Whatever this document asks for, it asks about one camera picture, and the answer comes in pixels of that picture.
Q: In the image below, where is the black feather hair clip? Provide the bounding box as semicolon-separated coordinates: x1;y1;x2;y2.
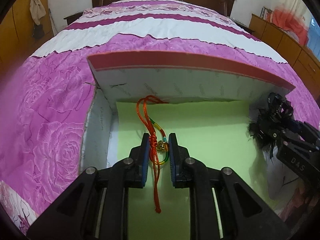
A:
248;93;299;159

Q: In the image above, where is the rainbow cord bracelet with bell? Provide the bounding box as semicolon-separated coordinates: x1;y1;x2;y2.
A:
135;95;170;215

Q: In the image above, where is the green foam sheet in box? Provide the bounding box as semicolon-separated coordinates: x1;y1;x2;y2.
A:
115;100;278;240

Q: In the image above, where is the wooden sideboard cabinet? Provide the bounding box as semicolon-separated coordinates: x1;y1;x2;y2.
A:
249;14;320;100

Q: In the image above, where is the window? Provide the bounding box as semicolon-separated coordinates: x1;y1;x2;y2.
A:
307;17;320;60

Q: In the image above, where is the pink floral bedspread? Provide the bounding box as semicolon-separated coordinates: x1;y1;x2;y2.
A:
1;0;319;236

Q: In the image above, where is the floral red curtain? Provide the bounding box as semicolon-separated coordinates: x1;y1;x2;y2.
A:
272;2;312;46

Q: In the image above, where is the pink cardboard box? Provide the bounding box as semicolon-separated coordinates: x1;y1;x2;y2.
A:
80;50;294;168

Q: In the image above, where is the wooden wardrobe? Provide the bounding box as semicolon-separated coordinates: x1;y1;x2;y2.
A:
1;0;53;76

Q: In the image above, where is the black hanging bag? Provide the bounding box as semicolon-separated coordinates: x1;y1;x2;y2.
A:
33;24;45;40

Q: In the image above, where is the dark bedside table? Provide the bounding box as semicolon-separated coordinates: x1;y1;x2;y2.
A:
64;11;83;25

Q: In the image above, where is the hanging beige cloth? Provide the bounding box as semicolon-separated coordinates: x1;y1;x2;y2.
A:
30;0;46;25

